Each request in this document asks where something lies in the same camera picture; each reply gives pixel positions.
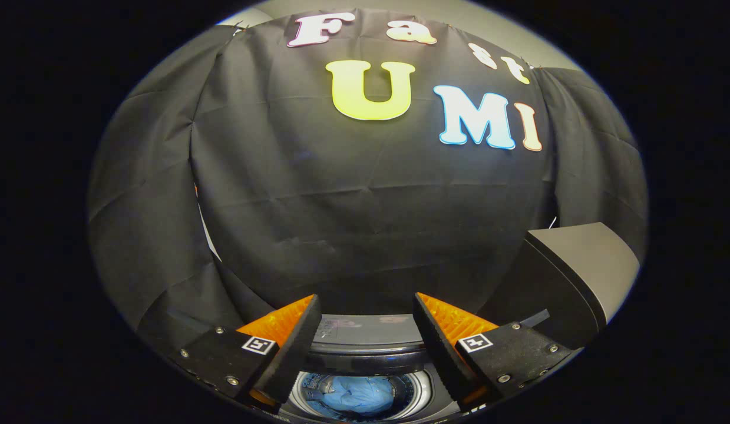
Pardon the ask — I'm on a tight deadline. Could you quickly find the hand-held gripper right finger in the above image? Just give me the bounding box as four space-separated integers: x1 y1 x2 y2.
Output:
412 292 573 413

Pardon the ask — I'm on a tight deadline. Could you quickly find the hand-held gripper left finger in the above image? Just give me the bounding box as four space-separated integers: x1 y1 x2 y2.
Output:
166 294 322 415

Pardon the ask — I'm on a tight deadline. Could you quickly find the dark grey washing machine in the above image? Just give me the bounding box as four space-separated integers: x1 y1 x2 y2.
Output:
276 314 465 424

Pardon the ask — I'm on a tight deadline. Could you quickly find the dark glass washing machine lid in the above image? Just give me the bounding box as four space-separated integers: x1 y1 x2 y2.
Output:
282 314 460 423

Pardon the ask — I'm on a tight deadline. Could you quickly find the light blue polo shirt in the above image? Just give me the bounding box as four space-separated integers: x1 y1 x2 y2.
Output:
306 376 409 420

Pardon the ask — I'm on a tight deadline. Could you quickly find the black backdrop cloth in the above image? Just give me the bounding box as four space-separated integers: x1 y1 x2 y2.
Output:
88 9 648 354

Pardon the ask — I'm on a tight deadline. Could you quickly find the grey and beige cabinet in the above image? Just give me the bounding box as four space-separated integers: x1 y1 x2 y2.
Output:
477 222 641 351

